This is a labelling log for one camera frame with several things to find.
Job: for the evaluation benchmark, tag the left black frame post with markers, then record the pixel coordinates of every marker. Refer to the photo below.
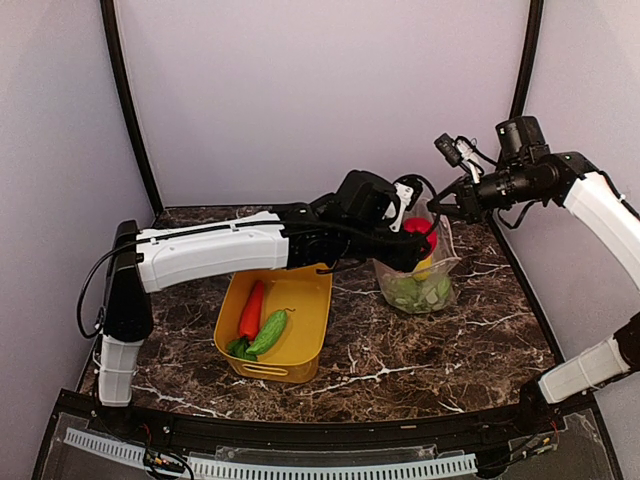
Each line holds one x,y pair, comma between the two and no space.
119,71

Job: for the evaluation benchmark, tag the right black frame post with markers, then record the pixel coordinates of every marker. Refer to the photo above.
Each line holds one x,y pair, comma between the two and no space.
528,56

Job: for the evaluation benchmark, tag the red toy tomato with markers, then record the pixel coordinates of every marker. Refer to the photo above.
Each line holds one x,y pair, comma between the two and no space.
424,227

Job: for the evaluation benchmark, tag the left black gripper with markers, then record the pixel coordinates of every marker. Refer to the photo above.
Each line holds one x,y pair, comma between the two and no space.
407,257

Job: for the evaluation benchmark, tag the black frame post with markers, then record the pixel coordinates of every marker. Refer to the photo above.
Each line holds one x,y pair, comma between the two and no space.
528,56
119,71

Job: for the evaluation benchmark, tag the black front rail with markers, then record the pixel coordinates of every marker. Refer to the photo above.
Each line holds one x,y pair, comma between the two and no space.
484,430

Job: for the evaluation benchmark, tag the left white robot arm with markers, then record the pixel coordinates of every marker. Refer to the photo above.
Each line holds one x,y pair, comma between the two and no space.
288,236

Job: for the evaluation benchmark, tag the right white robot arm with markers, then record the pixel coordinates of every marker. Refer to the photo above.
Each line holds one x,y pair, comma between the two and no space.
585,192

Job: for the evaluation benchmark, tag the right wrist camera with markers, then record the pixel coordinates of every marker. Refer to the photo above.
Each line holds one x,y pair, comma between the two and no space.
521,140

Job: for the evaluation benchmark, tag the white slotted cable duct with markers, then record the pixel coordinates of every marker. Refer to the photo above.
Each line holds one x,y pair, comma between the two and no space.
245,463

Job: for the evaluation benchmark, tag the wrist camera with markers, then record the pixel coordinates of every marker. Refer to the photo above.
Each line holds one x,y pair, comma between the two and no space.
367,198
521,140

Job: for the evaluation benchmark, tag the orange toy carrot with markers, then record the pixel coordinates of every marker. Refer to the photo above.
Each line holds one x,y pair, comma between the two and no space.
250,319

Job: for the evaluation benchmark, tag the clear zip top bag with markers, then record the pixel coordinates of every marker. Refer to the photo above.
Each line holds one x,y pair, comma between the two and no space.
428,288

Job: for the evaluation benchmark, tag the yellow toy lemon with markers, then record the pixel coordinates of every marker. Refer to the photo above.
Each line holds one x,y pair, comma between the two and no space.
423,269

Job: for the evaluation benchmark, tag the yellow plastic basket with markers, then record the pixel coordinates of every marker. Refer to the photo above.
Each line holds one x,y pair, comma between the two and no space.
295,357

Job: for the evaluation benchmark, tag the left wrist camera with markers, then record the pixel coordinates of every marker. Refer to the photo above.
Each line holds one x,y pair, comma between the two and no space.
367,198

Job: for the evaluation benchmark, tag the green toy cucumber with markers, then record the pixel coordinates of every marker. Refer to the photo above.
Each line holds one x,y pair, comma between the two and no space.
270,333

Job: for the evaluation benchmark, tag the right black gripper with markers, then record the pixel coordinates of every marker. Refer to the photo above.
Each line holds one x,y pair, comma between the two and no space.
469,201

